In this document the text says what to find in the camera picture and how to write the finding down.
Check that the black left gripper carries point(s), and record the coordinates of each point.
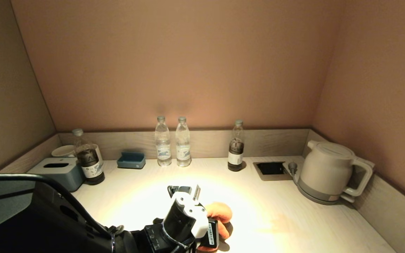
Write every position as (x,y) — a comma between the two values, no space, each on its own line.
(212,233)

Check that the orange microfibre cloth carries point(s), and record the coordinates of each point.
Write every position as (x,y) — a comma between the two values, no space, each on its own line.
(222,212)

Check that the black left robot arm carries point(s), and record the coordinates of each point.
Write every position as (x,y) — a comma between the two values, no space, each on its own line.
(47,225)

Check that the slim dark bottle white label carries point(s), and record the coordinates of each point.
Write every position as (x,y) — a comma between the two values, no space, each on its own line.
(236,154)

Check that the recessed black socket box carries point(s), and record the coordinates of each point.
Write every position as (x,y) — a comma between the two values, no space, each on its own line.
(271,169)

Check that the clear water bottle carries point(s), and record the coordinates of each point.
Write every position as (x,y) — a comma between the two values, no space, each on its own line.
(163,147)
(183,147)

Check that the grey power plug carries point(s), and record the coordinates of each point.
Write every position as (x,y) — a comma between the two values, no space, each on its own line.
(292,168)

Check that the grey kettle base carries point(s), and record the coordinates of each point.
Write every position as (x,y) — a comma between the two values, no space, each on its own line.
(311,197)

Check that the small blue tray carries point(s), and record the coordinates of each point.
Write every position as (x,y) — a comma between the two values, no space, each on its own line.
(131,162)

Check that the white electric kettle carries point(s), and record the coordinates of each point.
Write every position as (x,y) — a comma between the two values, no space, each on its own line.
(323,168)

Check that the white ceramic cup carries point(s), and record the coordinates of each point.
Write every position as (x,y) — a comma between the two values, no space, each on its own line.
(99,154)
(63,151)

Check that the dark drink bottle patterned label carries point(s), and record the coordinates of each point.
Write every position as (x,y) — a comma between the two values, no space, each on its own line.
(89,165)

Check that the blue-grey tissue box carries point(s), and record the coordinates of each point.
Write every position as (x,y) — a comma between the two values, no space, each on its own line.
(65,171)

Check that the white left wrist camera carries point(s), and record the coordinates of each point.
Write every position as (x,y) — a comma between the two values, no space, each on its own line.
(181,190)

